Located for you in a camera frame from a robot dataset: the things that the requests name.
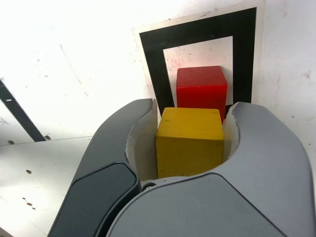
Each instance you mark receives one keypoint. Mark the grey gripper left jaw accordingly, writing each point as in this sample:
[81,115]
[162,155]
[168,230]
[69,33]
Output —
[103,172]

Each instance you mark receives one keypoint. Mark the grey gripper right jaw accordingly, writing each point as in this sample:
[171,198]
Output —
[259,185]

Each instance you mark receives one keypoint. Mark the yellow cube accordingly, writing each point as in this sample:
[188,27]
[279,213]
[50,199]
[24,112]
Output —
[188,145]

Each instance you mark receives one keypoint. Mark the red cube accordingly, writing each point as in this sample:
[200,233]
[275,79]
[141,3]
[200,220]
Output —
[201,96]

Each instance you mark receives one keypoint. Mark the black tape square outline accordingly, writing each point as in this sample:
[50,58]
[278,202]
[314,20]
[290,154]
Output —
[244,61]

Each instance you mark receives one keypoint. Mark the black tape strip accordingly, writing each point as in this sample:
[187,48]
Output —
[22,113]

